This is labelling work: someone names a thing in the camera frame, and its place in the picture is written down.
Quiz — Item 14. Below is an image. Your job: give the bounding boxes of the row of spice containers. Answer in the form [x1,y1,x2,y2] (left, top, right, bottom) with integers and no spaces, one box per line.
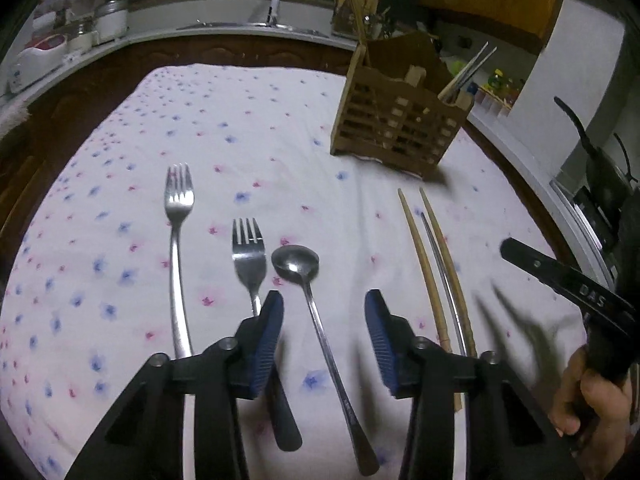
[475,85,516,116]

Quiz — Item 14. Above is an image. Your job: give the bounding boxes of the wooden utensil holder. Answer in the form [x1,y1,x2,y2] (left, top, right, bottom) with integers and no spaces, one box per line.
[330,30,476,181]

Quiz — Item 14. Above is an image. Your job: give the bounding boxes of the steel kitchen sink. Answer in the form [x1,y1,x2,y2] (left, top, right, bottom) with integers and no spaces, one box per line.
[175,19,331,38]

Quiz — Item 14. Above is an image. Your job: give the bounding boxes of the floral white tablecloth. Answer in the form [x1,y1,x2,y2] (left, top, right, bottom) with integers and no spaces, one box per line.
[0,62,591,480]

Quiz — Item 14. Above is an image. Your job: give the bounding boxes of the white lace cloth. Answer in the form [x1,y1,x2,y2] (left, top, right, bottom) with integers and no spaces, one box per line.
[0,95,31,141]

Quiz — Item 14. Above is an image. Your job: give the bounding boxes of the steel spoon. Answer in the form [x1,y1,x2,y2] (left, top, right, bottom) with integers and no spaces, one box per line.
[271,244,381,477]

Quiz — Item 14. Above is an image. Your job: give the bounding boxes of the clear jar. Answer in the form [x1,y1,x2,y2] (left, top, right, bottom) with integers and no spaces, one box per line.
[65,20,98,53]

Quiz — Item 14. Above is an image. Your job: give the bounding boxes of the small steel fork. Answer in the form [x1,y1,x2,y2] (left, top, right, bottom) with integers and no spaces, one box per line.
[231,217,304,453]

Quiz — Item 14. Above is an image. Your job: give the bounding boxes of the person's right hand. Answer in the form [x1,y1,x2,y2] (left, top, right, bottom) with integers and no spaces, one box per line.
[547,345,633,436]

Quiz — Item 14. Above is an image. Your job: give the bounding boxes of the metal chopstick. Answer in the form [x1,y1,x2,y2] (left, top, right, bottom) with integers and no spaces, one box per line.
[421,211,471,358]
[440,41,490,103]
[447,46,499,105]

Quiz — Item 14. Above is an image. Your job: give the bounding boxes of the large steel fork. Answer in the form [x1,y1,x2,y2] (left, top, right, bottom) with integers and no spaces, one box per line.
[164,162,196,360]

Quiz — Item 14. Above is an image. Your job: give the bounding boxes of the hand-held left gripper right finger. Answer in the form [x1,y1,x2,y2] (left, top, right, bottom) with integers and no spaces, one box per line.
[364,289,583,480]

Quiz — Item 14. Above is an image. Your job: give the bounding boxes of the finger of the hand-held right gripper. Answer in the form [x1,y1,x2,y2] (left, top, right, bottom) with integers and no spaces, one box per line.
[500,237,637,323]

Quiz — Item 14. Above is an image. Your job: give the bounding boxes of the wooden cutting board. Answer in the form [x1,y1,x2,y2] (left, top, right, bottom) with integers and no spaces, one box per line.
[332,0,381,36]

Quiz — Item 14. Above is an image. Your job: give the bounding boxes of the wooden chopstick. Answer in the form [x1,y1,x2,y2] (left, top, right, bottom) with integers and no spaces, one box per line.
[397,187,463,413]
[419,186,478,359]
[350,0,372,67]
[345,0,368,56]

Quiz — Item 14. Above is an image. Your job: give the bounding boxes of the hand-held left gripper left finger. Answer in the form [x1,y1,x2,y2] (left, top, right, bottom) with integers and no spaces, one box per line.
[65,290,286,480]

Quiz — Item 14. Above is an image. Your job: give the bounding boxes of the wooden upper cabinets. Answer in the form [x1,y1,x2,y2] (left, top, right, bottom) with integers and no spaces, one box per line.
[417,0,566,53]

